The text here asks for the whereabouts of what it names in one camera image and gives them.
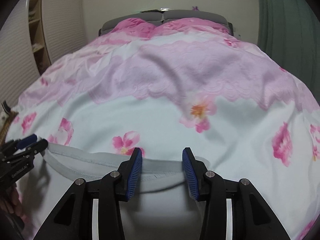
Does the white louvered wardrobe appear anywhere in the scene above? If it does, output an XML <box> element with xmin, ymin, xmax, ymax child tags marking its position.
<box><xmin>0</xmin><ymin>0</ymin><xmax>84</xmax><ymax>110</ymax></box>

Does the pink floral duvet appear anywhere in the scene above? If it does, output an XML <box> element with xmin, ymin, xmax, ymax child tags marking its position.
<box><xmin>5</xmin><ymin>17</ymin><xmax>320</xmax><ymax>240</ymax></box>

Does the grey long-sleeve shirt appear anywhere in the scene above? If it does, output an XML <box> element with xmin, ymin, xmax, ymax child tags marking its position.
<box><xmin>24</xmin><ymin>142</ymin><xmax>213</xmax><ymax>240</ymax></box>

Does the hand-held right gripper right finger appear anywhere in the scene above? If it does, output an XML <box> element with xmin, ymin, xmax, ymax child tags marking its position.
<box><xmin>182</xmin><ymin>147</ymin><xmax>285</xmax><ymax>240</ymax></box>

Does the white patterned garment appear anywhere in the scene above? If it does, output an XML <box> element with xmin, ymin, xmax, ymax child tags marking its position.
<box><xmin>0</xmin><ymin>100</ymin><xmax>12</xmax><ymax>122</ymax></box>

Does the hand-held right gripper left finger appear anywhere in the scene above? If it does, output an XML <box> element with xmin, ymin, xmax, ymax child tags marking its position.
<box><xmin>34</xmin><ymin>147</ymin><xmax>143</xmax><ymax>240</ymax></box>

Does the person's left hand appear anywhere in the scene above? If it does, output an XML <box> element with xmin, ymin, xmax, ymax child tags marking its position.
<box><xmin>0</xmin><ymin>186</ymin><xmax>25</xmax><ymax>218</ymax></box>

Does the grey padded headboard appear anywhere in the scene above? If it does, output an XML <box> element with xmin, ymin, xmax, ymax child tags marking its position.
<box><xmin>98</xmin><ymin>9</ymin><xmax>234</xmax><ymax>39</ymax></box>

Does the green curtain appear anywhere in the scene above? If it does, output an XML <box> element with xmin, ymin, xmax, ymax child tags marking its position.
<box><xmin>256</xmin><ymin>0</ymin><xmax>320</xmax><ymax>77</ymax></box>

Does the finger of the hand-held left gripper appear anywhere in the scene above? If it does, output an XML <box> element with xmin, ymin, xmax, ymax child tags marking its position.
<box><xmin>1</xmin><ymin>139</ymin><xmax>48</xmax><ymax>164</ymax></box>
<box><xmin>0</xmin><ymin>134</ymin><xmax>38</xmax><ymax>153</ymax></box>

